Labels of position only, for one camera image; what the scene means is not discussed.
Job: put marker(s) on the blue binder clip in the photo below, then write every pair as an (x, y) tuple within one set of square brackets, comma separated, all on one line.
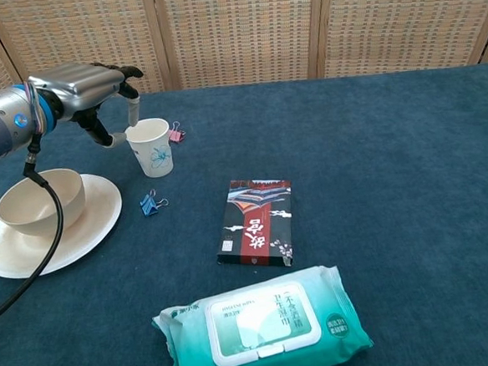
[(148, 206)]

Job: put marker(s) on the black red printed box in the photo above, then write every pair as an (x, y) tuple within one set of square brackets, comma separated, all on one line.
[(255, 228)]

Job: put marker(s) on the white oval plate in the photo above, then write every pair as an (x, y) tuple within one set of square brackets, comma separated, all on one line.
[(92, 227)]

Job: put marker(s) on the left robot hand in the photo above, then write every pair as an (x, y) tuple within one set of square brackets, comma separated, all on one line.
[(82, 87)]

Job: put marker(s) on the beige bowl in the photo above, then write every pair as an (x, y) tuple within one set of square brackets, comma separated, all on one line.
[(28, 206)]

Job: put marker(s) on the pink binder clip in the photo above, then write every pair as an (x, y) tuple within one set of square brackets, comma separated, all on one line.
[(176, 136)]

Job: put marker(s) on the dark teal table cloth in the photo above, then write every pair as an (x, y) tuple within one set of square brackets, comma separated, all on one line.
[(374, 182)]

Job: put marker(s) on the teal wet wipes pack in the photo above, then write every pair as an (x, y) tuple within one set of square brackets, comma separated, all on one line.
[(262, 328)]

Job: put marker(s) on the woven bamboo folding screen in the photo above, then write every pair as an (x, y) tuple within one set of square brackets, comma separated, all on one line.
[(237, 32)]

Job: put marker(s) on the paper cup with blue flower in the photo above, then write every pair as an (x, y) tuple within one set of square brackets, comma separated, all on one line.
[(152, 156)]

